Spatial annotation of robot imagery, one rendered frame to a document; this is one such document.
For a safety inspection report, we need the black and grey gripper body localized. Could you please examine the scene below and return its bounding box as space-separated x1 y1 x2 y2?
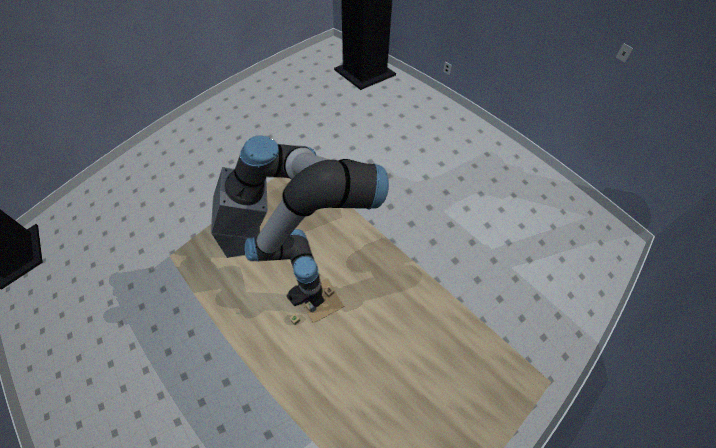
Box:
287 282 324 307

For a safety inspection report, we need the tan flat mat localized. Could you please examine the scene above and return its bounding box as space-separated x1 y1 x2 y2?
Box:
303 279 344 323

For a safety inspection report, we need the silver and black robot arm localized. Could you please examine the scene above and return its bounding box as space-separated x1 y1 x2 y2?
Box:
225 136 389 290

